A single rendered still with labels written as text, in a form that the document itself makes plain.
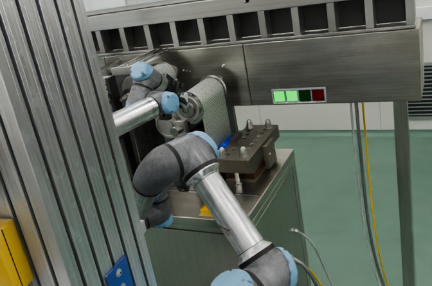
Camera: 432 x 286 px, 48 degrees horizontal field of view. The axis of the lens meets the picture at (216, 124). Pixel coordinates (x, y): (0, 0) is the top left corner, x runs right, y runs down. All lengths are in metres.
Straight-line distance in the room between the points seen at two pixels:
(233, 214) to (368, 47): 1.02
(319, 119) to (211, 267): 2.98
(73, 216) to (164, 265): 1.28
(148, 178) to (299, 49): 1.04
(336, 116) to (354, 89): 2.62
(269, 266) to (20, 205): 0.70
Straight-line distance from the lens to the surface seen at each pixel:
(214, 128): 2.15
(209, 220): 1.89
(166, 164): 1.36
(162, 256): 2.17
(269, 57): 2.20
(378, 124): 4.72
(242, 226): 1.38
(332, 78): 2.15
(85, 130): 0.97
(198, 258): 2.07
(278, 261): 1.38
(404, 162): 2.43
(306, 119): 4.84
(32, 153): 0.86
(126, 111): 1.55
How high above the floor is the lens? 1.84
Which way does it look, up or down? 19 degrees down
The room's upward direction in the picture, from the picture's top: 11 degrees counter-clockwise
